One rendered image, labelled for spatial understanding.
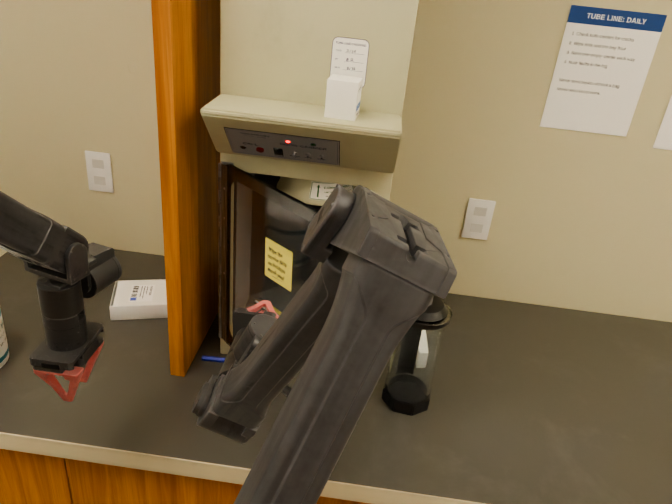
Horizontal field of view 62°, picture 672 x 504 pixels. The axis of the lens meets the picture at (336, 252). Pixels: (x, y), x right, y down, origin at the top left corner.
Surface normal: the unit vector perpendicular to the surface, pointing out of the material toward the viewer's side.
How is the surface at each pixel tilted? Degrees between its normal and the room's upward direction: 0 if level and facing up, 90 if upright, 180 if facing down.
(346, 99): 90
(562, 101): 90
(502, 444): 0
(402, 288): 68
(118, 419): 0
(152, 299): 0
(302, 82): 90
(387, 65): 90
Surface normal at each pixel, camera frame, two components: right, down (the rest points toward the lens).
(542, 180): -0.10, 0.45
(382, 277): 0.20, 0.10
